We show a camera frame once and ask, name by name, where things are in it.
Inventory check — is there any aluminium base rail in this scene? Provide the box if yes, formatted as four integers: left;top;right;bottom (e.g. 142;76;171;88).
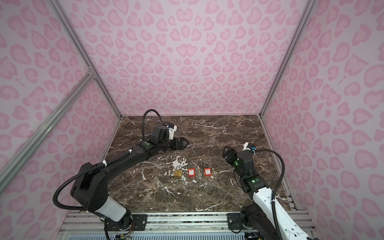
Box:
56;211;319;240

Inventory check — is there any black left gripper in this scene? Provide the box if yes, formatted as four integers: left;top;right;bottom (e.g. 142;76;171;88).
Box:
158;136;190;152

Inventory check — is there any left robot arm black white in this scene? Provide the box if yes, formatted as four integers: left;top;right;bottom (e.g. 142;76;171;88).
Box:
71;126;189;229

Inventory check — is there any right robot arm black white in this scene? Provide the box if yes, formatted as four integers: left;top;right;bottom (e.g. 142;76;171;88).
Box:
222;143;312;240

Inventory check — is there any right corner aluminium post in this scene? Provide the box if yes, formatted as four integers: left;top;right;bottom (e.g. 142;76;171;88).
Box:
259;0;319;119

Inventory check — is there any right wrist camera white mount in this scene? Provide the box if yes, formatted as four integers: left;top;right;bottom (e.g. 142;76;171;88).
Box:
242;142;256;152

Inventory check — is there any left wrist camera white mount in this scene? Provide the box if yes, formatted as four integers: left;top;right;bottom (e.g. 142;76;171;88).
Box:
166;124;178;140

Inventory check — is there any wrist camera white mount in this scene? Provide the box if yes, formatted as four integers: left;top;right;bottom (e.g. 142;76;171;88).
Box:
242;142;256;152
166;124;178;140

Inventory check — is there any corner aluminium post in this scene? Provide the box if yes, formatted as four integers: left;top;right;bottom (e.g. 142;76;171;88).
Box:
47;0;123;120
259;0;319;119

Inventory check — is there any brass padlock silver shackle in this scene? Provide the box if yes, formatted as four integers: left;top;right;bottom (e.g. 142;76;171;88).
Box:
174;165;183;178

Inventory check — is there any left corner aluminium post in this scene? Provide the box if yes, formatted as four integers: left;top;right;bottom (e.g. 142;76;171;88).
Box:
47;0;123;120

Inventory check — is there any left diagonal aluminium frame bar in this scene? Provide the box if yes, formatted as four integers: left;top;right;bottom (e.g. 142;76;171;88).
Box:
1;71;94;193

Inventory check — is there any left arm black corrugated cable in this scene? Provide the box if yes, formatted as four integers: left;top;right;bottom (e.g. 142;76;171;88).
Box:
52;108;166;211

